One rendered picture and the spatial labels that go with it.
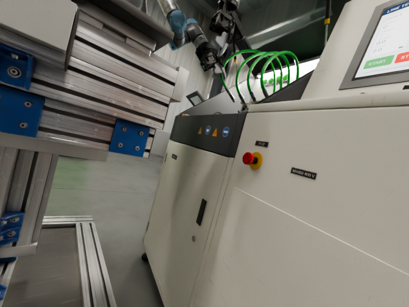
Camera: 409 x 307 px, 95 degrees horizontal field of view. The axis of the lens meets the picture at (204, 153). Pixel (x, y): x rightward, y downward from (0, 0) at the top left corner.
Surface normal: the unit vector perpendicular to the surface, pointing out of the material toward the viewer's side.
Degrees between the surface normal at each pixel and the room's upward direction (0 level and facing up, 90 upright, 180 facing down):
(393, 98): 90
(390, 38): 76
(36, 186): 90
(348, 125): 90
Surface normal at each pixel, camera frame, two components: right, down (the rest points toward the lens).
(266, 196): -0.84, -0.21
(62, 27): 0.59, 0.18
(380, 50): -0.75, -0.44
